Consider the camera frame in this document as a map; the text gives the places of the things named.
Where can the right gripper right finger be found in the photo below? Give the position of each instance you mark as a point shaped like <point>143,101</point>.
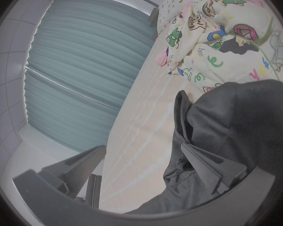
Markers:
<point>210,171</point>

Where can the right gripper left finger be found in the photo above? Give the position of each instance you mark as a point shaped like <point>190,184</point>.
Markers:
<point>82,171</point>

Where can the black T-shirt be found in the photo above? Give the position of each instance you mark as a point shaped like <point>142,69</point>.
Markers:
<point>238,126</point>

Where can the bed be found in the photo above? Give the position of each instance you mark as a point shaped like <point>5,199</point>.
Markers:
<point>136,149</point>

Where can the blue-green curtain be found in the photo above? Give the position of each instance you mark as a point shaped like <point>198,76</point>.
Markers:
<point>68,112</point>
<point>89,43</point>

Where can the white printed garment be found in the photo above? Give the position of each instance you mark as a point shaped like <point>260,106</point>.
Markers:
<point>226,62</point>

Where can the pink garment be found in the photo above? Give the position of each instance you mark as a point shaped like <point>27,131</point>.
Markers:
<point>161,59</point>

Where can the grey bedside table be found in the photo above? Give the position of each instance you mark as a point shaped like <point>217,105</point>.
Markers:
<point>153,20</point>

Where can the white printed pillow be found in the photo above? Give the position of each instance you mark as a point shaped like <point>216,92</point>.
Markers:
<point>169,10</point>

